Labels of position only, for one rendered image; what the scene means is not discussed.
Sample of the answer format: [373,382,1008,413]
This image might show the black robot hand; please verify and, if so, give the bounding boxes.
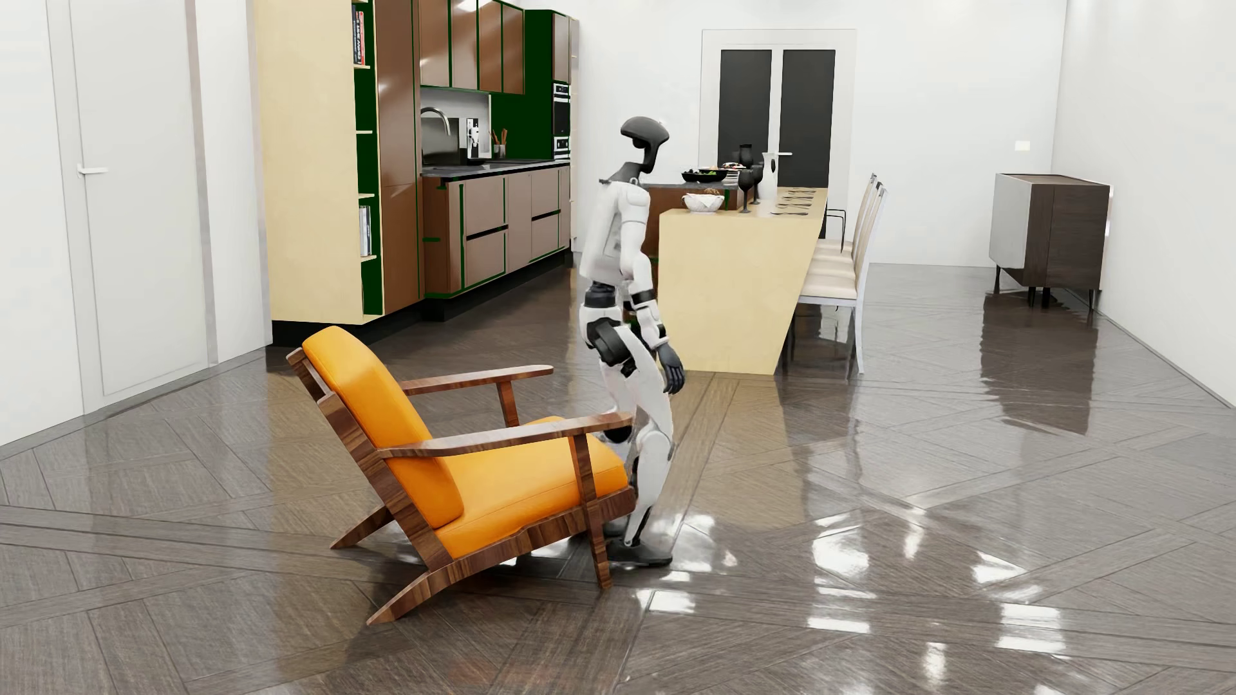
[655,342,687,396]

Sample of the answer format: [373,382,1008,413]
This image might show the white dining chair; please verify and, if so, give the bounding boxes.
[809,178,883,281]
[816,172,879,260]
[794,185,888,376]

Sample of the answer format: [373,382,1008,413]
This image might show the white robot left leg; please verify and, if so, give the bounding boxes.
[597,375,637,540]

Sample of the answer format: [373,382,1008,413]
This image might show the beige kitchen island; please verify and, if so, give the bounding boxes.
[657,186,830,376]

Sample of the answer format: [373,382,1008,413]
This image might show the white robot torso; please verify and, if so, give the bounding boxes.
[578,178,656,293]

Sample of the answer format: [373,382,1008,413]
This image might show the orange cushioned wooden armchair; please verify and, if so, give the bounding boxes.
[286,325,639,627]

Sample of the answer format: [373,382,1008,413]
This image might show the white pitcher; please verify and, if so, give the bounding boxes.
[759,151,794,202]

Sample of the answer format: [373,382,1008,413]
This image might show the brown lower kitchen cabinets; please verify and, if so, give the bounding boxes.
[422,162,574,299]

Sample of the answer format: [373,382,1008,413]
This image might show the brown kitchen cabinets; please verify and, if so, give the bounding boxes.
[422,162,574,299]
[417,0,527,97]

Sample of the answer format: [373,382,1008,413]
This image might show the black robot head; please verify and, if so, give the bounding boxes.
[620,116,671,178]

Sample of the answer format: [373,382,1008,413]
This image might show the dark glass double door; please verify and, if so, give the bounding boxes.
[698,29,857,216]

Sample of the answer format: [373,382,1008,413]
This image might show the green tall oven cabinet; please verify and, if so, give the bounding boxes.
[491,8,581,163]

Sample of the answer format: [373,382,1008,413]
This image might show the brown upper kitchen cabinets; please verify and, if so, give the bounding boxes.
[417,0,527,97]

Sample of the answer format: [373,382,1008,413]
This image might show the dark wood sideboard cabinet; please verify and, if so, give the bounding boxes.
[989,172,1112,311]

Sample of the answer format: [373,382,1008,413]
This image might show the tall beige shelf cabinet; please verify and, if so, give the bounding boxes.
[252,0,424,328]

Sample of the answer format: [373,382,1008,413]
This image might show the white room door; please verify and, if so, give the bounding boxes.
[47,0,220,413]

